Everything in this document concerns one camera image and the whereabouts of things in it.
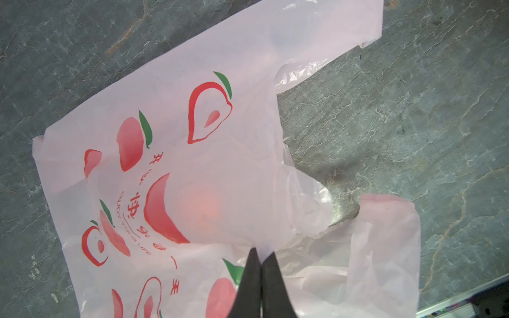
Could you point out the pink printed plastic bag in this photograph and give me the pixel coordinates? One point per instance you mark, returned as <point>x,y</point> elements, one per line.
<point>161,184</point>

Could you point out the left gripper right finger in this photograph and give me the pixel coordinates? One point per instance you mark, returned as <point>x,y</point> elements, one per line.
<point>275,300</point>

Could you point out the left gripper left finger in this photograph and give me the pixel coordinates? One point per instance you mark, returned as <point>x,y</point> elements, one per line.
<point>248,301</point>

